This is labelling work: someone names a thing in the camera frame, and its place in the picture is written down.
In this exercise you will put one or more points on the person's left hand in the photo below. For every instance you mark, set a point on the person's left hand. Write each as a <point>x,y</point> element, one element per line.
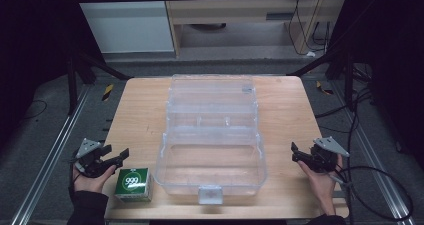
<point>90,180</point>

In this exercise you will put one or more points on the yellow and black tape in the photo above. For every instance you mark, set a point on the yellow and black tape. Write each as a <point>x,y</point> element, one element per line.
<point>324,88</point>
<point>107,92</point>

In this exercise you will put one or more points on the wooden table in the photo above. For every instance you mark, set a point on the wooden table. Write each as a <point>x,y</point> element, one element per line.
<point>140,118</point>

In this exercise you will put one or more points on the black metal stand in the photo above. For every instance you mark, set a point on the black metal stand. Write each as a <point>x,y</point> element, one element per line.
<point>75,81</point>
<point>343,68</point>

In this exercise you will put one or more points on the white cabinet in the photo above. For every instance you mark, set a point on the white cabinet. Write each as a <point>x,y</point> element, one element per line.
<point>126,25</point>

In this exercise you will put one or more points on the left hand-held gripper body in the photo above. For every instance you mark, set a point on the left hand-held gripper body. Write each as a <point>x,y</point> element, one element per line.
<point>89,158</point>

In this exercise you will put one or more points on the green and white box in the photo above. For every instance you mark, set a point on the green and white box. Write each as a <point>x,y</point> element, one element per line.
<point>134,185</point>

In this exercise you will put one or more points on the wooden desk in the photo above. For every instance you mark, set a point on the wooden desk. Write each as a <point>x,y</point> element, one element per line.
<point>240,18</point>

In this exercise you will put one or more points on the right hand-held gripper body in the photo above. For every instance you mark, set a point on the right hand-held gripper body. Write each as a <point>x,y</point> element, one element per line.
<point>325,155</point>

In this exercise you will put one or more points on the person's right hand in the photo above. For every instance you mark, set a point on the person's right hand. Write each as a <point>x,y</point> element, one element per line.
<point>321,185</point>

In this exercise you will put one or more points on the aluminium rail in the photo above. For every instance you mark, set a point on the aluminium rail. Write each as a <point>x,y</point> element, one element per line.
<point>50,158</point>
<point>370,151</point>

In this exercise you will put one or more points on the clear plastic storage box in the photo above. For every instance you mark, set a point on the clear plastic storage box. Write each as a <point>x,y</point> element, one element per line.
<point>213,135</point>

